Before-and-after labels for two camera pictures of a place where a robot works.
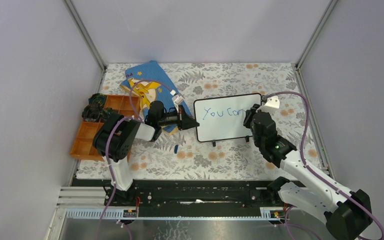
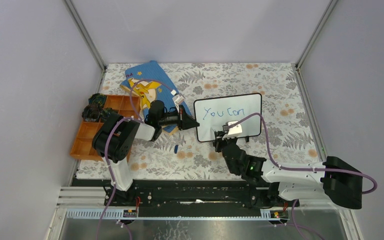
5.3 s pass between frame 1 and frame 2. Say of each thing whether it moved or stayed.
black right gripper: moved
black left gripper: stayed
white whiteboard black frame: stayed
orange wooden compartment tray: stayed
